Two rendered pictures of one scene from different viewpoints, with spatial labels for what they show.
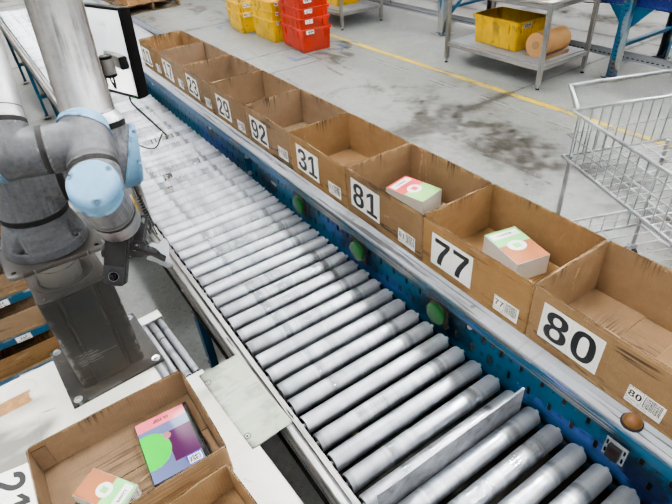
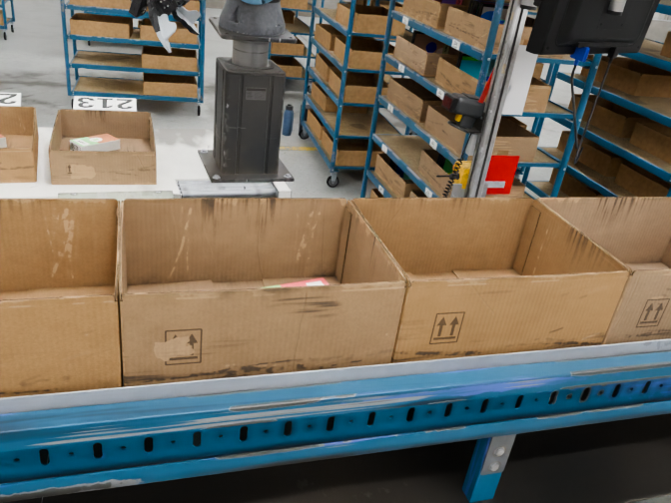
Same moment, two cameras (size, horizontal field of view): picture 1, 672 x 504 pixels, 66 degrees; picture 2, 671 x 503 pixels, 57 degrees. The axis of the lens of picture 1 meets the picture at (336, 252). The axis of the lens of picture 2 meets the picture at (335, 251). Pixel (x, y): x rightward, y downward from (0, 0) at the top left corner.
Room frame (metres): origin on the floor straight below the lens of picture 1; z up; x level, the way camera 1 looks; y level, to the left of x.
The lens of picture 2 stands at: (1.78, -1.08, 1.49)
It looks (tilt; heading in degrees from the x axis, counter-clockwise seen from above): 28 degrees down; 101
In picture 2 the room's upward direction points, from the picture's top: 8 degrees clockwise
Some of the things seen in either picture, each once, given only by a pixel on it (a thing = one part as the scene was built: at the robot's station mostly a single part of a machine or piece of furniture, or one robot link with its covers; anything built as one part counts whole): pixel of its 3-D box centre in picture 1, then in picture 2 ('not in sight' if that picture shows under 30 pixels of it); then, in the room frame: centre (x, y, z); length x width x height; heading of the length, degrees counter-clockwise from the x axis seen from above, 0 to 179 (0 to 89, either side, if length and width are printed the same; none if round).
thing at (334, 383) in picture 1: (364, 365); not in sight; (0.99, -0.05, 0.72); 0.52 x 0.05 x 0.05; 121
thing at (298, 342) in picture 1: (327, 327); not in sight; (1.16, 0.05, 0.72); 0.52 x 0.05 x 0.05; 121
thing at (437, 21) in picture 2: not in sight; (450, 11); (1.54, 1.91, 1.19); 0.40 x 0.30 x 0.10; 121
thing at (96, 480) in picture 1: (107, 494); (95, 145); (0.64, 0.56, 0.77); 0.13 x 0.07 x 0.04; 66
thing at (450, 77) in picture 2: not in sight; (489, 83); (1.78, 1.51, 0.99); 0.40 x 0.30 x 0.10; 118
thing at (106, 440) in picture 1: (131, 459); (105, 145); (0.70, 0.52, 0.80); 0.38 x 0.28 x 0.10; 122
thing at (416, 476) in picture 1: (455, 448); not in sight; (0.69, -0.24, 0.76); 0.46 x 0.01 x 0.09; 121
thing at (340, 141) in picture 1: (348, 157); (471, 274); (1.83, -0.08, 0.97); 0.39 x 0.29 x 0.17; 31
